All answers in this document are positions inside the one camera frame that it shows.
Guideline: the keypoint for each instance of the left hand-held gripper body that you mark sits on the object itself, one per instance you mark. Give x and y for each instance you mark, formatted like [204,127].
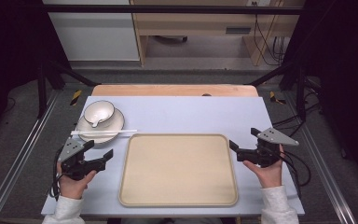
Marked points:
[71,149]

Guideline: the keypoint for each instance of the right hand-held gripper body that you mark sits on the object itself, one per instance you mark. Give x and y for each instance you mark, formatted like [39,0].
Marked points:
[268,146]

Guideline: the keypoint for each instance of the person's right hand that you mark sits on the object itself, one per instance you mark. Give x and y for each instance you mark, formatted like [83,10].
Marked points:
[268,175]

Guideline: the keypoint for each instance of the person's left hand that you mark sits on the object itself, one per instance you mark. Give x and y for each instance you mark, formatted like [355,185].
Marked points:
[73,186]

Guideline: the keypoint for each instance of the white chopstick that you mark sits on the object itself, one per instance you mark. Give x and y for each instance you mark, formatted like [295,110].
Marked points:
[105,131]

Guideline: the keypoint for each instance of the white ceramic plate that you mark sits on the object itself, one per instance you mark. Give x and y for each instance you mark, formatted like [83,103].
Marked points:
[113,123]

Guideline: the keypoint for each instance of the white ceramic bowl dark rim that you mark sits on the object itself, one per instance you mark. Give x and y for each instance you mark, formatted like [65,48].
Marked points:
[98,112]

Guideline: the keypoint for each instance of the yellow black tape strip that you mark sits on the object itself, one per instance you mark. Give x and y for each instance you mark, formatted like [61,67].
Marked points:
[76,97]
[273,97]

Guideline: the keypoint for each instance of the black metal stand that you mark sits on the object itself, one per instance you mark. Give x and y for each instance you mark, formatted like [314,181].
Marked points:
[42,93]
[301,93]

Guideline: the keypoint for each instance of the beige rectangular tray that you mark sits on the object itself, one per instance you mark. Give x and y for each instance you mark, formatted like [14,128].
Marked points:
[177,171]

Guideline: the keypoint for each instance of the wooden table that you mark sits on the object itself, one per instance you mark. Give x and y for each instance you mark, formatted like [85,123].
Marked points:
[167,90]

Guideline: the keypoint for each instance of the black curtain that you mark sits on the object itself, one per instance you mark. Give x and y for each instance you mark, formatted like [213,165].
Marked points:
[9,62]
[345,77]

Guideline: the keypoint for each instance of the white cabinet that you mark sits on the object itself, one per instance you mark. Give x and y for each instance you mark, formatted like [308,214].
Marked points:
[96,34]

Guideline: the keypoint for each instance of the light wooden desk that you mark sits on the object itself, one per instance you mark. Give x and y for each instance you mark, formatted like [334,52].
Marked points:
[195,21]

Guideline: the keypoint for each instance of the aluminium rail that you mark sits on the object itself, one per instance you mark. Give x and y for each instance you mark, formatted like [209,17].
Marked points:
[21,152]
[323,174]

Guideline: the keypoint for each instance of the black horizontal frame bar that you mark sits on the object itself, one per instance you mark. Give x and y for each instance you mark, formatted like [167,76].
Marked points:
[167,9]

